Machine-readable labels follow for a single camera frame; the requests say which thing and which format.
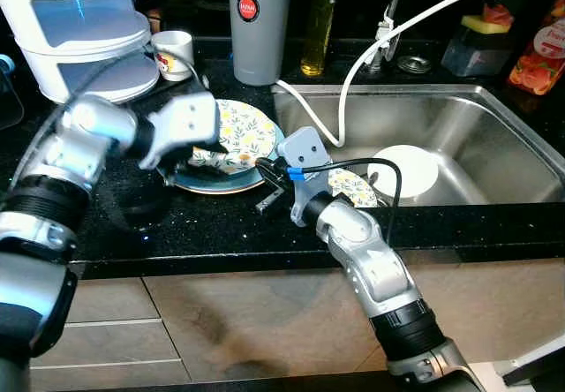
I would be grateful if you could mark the dark sponge holder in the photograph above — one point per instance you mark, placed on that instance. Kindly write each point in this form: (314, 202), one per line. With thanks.
(472, 56)

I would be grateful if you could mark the white printed cup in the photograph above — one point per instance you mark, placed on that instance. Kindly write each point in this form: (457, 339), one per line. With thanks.
(174, 56)

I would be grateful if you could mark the metal faucet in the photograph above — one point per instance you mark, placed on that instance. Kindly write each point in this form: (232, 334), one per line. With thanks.
(384, 30)

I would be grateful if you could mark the pink scrubber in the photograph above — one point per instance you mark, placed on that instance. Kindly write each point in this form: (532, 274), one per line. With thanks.
(499, 12)

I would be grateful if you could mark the grey water filter tumbler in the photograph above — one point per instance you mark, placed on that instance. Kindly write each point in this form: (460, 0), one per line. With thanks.
(259, 39)

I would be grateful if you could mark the stainless steel sink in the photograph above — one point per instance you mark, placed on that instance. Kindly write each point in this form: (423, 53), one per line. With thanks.
(494, 145)

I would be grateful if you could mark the round metal drain cap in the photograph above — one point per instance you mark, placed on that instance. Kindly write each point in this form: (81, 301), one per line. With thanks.
(414, 64)

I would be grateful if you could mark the yellow sponge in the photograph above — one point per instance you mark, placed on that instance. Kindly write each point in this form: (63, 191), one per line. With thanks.
(481, 24)

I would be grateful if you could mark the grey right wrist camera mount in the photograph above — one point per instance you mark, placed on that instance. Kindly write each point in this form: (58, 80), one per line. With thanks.
(309, 158)

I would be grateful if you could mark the beige base cabinet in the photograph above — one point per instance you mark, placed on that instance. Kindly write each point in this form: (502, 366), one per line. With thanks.
(309, 312)

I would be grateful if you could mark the yellow oil bottle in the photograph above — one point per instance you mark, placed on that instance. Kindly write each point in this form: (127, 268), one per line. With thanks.
(318, 39)

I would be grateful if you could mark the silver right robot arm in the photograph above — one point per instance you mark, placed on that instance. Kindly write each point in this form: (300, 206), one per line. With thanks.
(371, 260)

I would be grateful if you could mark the teal plate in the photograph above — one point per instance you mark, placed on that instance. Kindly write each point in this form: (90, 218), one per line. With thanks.
(221, 183)

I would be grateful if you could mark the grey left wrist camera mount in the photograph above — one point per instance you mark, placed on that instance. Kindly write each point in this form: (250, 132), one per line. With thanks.
(185, 123)

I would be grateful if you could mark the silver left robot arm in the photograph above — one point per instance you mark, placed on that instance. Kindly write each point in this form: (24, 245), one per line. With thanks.
(53, 171)

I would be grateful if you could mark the white bowl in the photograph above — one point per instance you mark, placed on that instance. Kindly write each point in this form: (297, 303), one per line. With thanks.
(410, 167)

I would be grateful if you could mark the white tiered container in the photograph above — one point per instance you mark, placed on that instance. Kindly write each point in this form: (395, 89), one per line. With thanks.
(79, 21)

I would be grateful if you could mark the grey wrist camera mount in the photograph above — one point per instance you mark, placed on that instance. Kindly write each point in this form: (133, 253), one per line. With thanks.
(309, 158)
(185, 123)

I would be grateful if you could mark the orange dish soap bottle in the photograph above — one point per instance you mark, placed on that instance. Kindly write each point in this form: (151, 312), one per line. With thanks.
(538, 56)

